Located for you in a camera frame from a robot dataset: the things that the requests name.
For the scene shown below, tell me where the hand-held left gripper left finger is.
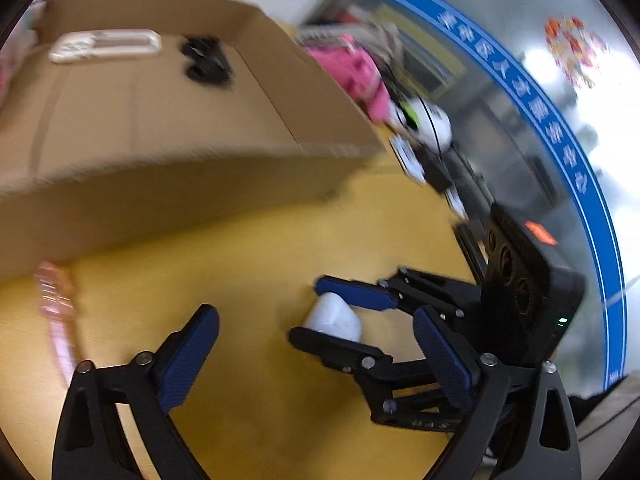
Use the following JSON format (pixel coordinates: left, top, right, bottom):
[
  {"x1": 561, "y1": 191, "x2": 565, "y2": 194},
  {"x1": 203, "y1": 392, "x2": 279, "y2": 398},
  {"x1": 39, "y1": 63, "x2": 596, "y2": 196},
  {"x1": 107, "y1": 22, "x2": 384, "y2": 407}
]
[{"x1": 51, "y1": 304, "x2": 221, "y2": 480}]

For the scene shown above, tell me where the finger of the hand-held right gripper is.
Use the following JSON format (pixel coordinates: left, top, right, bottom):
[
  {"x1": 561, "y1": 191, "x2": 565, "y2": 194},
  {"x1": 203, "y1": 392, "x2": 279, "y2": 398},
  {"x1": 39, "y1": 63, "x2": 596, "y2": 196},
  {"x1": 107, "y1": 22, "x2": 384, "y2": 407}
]
[
  {"x1": 314, "y1": 266, "x2": 482, "y2": 347},
  {"x1": 289, "y1": 326, "x2": 467, "y2": 432}
]

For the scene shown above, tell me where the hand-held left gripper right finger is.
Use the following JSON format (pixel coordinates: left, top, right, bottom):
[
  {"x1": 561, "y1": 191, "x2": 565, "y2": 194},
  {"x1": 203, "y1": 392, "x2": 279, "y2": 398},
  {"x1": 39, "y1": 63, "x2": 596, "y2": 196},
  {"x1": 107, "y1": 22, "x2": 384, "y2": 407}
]
[{"x1": 412, "y1": 306, "x2": 584, "y2": 480}]

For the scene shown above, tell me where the white rounded plastic case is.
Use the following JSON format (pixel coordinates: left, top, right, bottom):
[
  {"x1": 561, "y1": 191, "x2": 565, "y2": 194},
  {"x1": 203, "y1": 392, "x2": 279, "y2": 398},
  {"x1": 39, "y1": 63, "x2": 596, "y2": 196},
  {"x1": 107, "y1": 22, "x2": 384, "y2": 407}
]
[{"x1": 302, "y1": 292, "x2": 364, "y2": 344}]

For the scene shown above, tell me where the brown cardboard box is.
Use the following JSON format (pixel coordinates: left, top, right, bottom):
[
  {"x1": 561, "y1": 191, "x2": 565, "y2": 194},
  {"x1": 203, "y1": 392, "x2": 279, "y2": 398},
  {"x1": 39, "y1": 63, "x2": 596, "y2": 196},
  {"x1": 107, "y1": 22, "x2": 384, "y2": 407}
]
[{"x1": 0, "y1": 0, "x2": 387, "y2": 282}]

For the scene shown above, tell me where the white power strip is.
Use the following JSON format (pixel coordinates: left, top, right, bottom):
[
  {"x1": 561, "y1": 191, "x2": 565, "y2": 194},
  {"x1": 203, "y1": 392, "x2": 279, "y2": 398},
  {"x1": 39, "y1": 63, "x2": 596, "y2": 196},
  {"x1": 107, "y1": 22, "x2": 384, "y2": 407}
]
[
  {"x1": 444, "y1": 186, "x2": 469, "y2": 222},
  {"x1": 389, "y1": 134, "x2": 427, "y2": 184}
]

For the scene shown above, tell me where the dark cloth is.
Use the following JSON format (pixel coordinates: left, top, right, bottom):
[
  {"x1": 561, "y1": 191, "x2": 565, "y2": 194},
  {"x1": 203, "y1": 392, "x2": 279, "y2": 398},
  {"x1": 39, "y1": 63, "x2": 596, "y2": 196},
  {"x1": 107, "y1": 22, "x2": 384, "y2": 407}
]
[{"x1": 569, "y1": 375, "x2": 640, "y2": 433}]

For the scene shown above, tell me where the pink transparent plastic item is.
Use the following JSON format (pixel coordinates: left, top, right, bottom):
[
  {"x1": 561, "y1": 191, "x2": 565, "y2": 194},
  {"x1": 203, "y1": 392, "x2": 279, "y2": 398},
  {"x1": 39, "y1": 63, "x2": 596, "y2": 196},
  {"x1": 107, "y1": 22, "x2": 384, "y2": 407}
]
[{"x1": 34, "y1": 260, "x2": 80, "y2": 388}]

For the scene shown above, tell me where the blue banner stripe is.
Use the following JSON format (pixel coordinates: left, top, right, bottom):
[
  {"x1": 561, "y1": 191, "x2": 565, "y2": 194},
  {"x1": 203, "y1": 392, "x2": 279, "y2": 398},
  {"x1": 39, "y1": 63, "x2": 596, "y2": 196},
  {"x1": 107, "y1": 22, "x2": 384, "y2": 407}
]
[{"x1": 361, "y1": 0, "x2": 628, "y2": 392}]

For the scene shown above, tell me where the panda plush toy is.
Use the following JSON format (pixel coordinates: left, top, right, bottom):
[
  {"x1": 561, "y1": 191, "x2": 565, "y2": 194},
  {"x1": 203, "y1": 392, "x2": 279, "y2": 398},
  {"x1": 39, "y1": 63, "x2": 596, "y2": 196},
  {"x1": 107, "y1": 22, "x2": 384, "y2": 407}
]
[{"x1": 389, "y1": 97, "x2": 454, "y2": 152}]

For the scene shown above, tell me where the red festive window sticker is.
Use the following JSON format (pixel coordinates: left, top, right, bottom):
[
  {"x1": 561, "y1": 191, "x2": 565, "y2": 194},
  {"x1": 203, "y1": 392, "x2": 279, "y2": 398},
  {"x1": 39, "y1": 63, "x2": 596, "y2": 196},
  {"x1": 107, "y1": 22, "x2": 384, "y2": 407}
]
[{"x1": 544, "y1": 14, "x2": 610, "y2": 90}]

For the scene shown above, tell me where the folded grey and black clothing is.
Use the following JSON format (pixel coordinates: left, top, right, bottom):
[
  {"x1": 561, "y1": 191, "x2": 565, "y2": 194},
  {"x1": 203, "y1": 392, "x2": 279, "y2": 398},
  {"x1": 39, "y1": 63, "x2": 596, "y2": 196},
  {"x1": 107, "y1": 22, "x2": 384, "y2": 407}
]
[{"x1": 299, "y1": 20, "x2": 403, "y2": 58}]

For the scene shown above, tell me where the small black object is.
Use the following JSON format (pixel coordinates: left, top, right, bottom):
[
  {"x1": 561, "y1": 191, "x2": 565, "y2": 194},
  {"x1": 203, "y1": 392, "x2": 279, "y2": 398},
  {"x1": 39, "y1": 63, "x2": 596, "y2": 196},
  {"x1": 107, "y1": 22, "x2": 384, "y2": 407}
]
[{"x1": 180, "y1": 34, "x2": 234, "y2": 84}]

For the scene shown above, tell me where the clear white plastic package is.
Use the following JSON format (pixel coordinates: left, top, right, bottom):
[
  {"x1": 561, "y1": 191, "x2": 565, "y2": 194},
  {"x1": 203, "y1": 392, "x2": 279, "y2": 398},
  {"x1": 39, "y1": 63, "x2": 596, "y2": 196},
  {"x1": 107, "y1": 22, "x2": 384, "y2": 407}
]
[{"x1": 49, "y1": 28, "x2": 164, "y2": 65}]

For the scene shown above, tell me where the black cable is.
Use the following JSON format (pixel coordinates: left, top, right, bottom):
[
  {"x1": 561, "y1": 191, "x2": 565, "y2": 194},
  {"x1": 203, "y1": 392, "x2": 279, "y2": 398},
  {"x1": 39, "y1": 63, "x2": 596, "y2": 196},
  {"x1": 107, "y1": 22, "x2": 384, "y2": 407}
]
[{"x1": 385, "y1": 55, "x2": 448, "y2": 161}]

